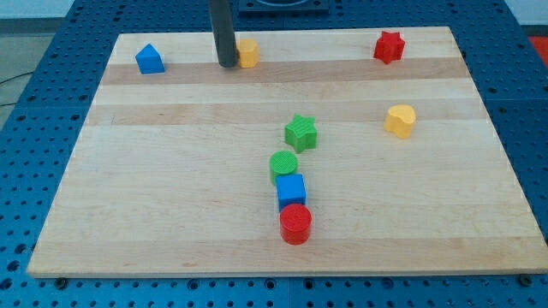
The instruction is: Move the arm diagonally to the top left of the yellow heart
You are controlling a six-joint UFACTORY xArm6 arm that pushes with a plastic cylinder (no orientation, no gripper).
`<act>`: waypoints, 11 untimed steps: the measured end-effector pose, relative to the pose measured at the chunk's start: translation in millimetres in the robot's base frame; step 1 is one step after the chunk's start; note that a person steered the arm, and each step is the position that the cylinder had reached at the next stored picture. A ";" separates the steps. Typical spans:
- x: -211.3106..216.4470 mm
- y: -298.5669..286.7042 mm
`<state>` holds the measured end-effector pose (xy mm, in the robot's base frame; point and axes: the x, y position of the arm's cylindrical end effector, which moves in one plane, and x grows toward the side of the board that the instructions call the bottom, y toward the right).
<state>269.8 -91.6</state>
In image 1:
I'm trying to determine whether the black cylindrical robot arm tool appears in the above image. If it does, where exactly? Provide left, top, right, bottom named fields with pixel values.
left=208, top=0, right=239, bottom=68

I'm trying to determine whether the green cylinder block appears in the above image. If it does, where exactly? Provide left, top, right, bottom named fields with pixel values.
left=269, top=151, right=298, bottom=185

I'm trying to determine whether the red star block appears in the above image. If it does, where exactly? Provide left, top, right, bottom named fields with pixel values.
left=373, top=31, right=405, bottom=64

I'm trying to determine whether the yellow hexagon block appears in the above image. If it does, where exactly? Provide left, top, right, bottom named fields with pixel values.
left=236, top=38, right=259, bottom=68

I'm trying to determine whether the red cylinder block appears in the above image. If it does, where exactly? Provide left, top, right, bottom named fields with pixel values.
left=279, top=204, right=313, bottom=246

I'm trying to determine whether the blue triangle block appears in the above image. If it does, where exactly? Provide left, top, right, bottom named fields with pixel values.
left=135, top=44, right=165, bottom=74

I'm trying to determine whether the green star block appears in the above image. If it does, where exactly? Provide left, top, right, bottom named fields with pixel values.
left=284, top=114, right=318, bottom=153

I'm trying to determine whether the wooden board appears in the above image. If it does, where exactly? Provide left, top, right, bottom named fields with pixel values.
left=27, top=27, right=547, bottom=278

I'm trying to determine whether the blue cube block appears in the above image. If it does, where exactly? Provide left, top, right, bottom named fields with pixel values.
left=275, top=174, right=307, bottom=211

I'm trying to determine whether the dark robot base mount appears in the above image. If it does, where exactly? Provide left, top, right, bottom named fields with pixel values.
left=237, top=0, right=331, bottom=15

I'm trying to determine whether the yellow heart block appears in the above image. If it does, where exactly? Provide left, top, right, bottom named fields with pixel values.
left=384, top=104, right=416, bottom=139

